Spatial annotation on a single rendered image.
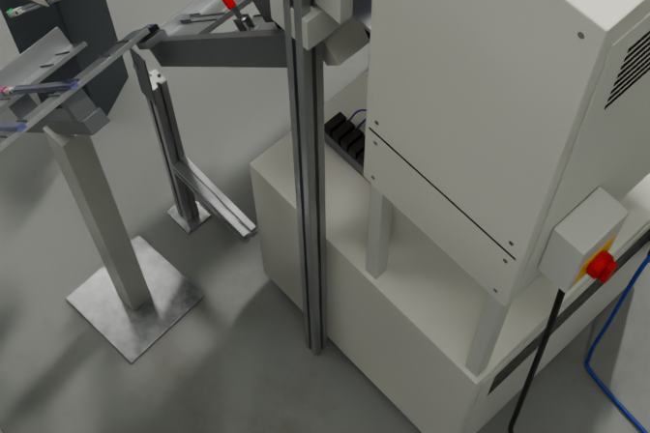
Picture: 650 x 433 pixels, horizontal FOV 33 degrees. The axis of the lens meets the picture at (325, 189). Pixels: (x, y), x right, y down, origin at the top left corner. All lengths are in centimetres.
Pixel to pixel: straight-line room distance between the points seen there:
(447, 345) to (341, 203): 36
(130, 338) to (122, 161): 52
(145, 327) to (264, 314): 30
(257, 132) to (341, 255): 92
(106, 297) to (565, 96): 183
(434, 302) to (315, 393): 66
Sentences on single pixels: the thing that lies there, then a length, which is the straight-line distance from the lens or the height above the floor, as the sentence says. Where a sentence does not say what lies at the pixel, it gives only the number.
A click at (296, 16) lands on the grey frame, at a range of 152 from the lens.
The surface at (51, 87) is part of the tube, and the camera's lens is 194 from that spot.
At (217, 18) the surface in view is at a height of 85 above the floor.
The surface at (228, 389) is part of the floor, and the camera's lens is 273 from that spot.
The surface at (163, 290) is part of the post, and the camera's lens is 283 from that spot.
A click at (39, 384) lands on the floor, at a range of 281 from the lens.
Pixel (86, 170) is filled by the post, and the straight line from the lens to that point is 220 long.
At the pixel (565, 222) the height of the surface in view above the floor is 122.
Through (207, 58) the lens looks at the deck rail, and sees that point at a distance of 206.
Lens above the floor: 259
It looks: 62 degrees down
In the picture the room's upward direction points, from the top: 1 degrees counter-clockwise
